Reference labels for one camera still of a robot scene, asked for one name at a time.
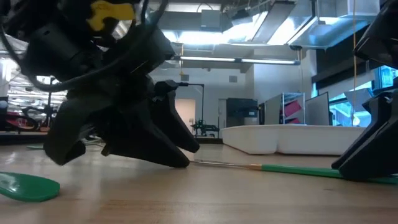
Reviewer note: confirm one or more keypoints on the large rectangular silver duct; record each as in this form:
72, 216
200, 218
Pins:
326, 34

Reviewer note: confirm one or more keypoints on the white sheet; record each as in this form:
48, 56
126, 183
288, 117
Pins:
357, 98

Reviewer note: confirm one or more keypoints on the background black robot arm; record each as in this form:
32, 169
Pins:
205, 127

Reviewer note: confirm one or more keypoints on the grey ceiling box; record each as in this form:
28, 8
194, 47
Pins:
211, 18

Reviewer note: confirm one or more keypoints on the ceiling light tube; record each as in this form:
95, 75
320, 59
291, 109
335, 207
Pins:
208, 58
267, 61

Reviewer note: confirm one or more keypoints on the small pink bin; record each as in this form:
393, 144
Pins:
293, 121

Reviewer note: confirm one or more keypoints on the yellow clip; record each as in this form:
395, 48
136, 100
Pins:
109, 11

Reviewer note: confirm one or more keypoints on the cream door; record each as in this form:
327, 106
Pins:
188, 109

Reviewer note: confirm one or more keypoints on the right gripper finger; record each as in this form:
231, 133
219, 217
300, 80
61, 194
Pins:
379, 158
377, 112

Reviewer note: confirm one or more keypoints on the metal shelf rack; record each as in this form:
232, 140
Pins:
283, 109

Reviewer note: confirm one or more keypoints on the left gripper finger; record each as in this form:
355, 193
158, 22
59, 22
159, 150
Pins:
140, 133
174, 115

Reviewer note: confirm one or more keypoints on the large window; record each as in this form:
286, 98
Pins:
340, 113

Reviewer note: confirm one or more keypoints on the large pink bin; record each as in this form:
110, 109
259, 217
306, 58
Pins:
292, 108

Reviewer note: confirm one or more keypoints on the grey monitor panel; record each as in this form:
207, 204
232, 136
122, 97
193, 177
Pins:
317, 109

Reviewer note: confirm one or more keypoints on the black gantry frame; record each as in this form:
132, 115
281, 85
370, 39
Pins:
50, 93
183, 84

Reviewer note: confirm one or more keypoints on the grey wall vent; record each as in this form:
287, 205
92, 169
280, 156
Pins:
233, 78
185, 77

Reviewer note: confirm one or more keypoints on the white cutlery tray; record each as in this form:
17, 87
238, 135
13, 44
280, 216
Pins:
280, 140

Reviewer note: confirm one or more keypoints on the black cabinet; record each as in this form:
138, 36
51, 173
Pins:
241, 109

